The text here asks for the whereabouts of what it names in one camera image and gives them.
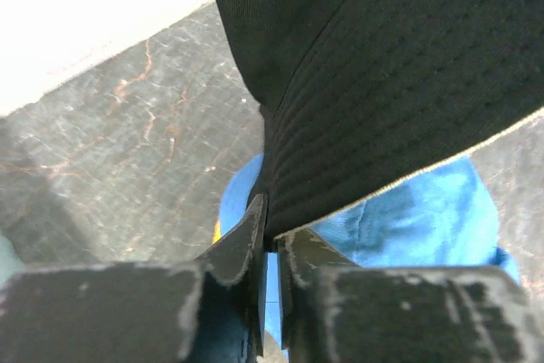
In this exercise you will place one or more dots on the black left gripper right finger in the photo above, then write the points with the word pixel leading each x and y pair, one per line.
pixel 320 295

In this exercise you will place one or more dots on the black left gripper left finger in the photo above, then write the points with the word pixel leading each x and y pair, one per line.
pixel 231 310

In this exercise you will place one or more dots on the yellow bucket hat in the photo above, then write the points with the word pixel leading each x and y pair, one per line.
pixel 216 232

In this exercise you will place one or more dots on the blue bucket hat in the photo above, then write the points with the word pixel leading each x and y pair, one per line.
pixel 445 217

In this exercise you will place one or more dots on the black hat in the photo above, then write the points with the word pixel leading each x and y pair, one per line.
pixel 357 95

